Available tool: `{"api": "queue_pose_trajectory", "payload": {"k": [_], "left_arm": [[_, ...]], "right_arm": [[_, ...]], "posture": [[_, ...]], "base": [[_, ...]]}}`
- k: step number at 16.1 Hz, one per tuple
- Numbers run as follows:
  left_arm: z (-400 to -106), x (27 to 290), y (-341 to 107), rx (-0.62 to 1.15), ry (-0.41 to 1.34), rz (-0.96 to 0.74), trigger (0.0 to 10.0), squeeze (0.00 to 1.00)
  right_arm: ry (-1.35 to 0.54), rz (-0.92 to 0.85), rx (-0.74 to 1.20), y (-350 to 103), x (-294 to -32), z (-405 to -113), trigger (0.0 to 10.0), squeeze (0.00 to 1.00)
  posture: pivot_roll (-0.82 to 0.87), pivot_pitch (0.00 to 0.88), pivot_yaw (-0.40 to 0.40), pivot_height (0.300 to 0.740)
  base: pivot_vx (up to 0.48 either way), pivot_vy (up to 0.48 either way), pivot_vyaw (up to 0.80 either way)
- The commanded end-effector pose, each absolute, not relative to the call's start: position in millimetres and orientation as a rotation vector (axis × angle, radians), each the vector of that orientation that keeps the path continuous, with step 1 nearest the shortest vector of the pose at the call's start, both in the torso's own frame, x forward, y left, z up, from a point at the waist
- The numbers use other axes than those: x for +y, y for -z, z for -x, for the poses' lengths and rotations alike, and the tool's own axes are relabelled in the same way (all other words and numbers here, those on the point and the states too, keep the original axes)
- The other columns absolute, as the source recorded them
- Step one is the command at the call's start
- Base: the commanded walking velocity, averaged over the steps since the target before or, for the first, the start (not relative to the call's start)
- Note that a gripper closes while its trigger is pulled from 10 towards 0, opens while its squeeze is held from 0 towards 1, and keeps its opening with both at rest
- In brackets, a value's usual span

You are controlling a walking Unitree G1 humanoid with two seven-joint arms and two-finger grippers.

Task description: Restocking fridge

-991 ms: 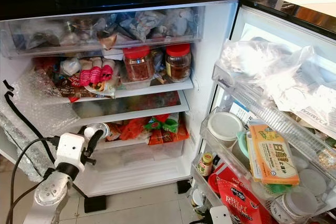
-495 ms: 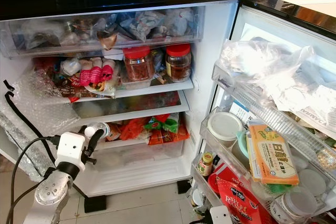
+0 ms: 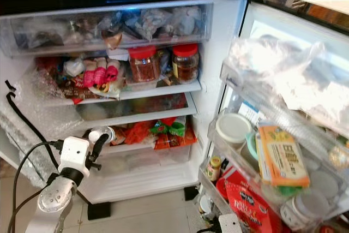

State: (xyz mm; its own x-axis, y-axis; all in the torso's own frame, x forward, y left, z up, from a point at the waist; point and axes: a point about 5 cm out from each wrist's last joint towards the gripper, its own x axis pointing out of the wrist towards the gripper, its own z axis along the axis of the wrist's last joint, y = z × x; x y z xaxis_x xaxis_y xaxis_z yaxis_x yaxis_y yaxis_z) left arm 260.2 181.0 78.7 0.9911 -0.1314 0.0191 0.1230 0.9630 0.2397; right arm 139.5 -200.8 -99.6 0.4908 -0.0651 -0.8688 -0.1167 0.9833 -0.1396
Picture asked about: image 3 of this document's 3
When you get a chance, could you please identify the wide clear fridge drawer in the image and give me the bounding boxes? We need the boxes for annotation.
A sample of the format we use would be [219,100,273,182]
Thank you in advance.
[2,3,213,56]

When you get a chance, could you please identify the white edged glass shelf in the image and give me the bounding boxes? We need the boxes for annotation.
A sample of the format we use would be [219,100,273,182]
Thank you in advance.
[44,79,202,107]
[76,92,198,129]

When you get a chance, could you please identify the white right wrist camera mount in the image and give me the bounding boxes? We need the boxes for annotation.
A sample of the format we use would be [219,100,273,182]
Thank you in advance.
[218,214,243,233]

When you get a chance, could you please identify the red lid jar dark contents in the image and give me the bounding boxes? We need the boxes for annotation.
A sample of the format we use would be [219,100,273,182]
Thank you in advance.
[172,43,200,83]

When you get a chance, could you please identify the white lid plastic jar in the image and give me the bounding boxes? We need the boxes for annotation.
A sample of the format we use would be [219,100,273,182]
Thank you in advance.
[281,189,330,231]

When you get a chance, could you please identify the teal round container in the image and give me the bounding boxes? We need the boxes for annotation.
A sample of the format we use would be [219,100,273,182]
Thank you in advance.
[246,132,261,160]

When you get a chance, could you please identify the brown cone shaped food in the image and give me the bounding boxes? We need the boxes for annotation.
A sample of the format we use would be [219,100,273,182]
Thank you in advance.
[104,32,125,51]

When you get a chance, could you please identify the black glossy fridge door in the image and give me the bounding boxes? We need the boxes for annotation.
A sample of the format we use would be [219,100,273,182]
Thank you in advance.
[196,0,349,233]

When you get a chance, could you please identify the red lid jar chili flakes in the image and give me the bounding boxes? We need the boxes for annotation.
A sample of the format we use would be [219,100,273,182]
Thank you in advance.
[128,46,160,83]

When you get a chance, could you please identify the red self raising flour bag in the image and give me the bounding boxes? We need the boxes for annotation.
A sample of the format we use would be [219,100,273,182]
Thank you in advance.
[218,168,284,233]

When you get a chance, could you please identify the crumpled clear plastic bag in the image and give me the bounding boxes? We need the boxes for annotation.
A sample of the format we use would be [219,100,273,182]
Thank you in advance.
[229,37,349,124]

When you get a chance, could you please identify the small jar yellow label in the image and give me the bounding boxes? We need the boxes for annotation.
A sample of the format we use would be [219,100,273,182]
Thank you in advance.
[206,157,223,182]

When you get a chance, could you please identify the brown snack packet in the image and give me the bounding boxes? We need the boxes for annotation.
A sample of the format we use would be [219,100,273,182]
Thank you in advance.
[55,72,93,104]

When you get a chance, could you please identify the orange yellow food box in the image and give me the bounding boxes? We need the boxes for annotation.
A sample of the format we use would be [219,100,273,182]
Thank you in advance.
[257,124,310,187]

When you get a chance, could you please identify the clear frozen food bag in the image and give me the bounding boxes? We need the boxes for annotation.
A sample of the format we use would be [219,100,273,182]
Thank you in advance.
[174,7,203,36]
[134,9,175,41]
[22,20,88,48]

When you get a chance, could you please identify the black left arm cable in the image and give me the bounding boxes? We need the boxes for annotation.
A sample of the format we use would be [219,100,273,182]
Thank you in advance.
[8,139,65,233]

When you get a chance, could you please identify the clear bubble wrap sheet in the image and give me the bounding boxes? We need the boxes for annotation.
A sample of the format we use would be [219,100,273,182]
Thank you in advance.
[0,69,82,190]

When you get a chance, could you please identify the white lid round container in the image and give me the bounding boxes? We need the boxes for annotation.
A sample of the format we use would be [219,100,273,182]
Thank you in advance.
[215,113,252,149]

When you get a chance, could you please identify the black fridge white interior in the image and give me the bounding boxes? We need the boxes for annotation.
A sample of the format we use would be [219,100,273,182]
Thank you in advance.
[0,0,249,205]

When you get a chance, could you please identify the blue white carton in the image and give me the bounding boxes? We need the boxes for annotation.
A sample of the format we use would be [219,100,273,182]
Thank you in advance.
[237,102,262,127]

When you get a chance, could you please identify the pink white wrapped snack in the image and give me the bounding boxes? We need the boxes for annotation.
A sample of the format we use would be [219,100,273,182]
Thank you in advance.
[95,58,109,86]
[83,60,98,89]
[106,58,119,83]

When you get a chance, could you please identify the small white lid jar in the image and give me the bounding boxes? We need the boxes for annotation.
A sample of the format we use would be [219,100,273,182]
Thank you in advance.
[199,195,216,217]

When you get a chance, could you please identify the small clear crisper drawer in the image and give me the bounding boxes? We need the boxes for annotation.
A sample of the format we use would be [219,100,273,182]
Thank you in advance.
[106,145,191,178]

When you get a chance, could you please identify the small clear plastic bottle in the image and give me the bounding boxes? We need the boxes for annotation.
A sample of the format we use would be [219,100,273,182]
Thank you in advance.
[87,127,115,144]

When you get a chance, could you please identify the red food packet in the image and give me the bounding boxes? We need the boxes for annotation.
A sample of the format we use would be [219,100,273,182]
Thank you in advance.
[123,121,153,145]

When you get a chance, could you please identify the green food packet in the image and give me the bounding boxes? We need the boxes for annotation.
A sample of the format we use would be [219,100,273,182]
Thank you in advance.
[152,117,187,138]

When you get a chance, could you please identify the flat orange food packet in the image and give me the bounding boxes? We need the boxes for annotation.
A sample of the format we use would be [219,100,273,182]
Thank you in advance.
[153,129,197,151]

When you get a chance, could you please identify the small white tied bag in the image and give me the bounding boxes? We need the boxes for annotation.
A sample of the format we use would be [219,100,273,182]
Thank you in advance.
[63,57,86,79]

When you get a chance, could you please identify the clear plastic door bin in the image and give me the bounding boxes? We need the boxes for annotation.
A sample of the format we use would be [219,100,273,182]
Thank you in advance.
[207,110,349,217]
[198,159,295,233]
[221,58,349,135]

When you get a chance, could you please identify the black fridge foot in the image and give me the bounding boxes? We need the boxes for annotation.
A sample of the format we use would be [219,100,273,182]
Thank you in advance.
[184,186,198,201]
[87,202,111,221]

